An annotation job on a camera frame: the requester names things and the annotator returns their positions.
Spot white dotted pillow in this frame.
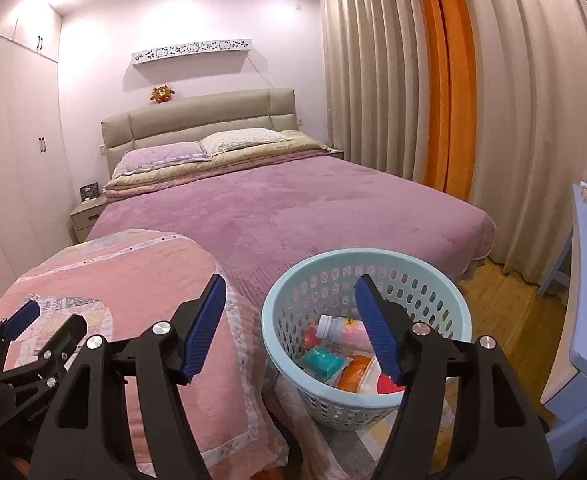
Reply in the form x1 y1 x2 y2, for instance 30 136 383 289
200 128 294 157

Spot light blue plastic basket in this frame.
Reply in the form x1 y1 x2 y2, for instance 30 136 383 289
261 247 473 432

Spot white wardrobe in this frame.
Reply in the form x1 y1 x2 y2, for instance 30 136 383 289
0 0 92 321

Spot beige curtain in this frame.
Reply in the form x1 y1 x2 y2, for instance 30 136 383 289
318 0 587 301

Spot teal plastic container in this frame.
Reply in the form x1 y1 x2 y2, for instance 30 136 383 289
301 347 349 378

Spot purple bedspread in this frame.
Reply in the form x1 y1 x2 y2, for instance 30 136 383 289
84 152 497 321

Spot purple pillow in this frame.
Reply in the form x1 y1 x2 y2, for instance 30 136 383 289
110 141 213 181

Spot orange plush toy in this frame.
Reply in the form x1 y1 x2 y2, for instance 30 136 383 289
148 84 175 105

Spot orange paper cup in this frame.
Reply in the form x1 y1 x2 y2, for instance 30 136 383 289
334 354 389 395

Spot beige folded quilt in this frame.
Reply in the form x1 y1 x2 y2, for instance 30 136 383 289
102 130 333 196

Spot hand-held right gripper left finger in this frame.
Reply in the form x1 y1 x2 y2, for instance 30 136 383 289
30 274 227 480

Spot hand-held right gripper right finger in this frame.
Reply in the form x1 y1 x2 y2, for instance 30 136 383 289
354 274 557 480

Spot pink printed blanket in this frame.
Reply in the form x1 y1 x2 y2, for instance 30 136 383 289
0 229 457 480

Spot orange curtain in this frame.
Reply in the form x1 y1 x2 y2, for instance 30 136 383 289
412 0 478 201

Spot beige padded headboard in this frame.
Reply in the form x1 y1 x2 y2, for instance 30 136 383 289
101 88 299 181

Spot white patterned wall shelf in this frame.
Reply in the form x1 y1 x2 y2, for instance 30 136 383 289
131 37 252 67

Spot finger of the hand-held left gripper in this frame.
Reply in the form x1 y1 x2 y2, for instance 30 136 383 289
0 300 42 361
0 315 88 392

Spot pink bottle with white cap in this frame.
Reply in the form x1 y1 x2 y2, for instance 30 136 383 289
303 314 374 356

